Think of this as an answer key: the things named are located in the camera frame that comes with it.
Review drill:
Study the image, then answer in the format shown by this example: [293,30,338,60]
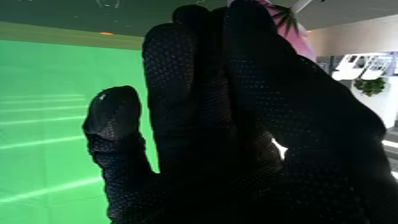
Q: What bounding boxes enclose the green potted plant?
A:
[352,77,389,98]

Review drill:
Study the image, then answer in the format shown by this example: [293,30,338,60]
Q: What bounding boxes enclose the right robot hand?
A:
[82,0,398,224]

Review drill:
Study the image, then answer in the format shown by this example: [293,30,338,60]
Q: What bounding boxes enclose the dark mat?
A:
[0,0,180,38]

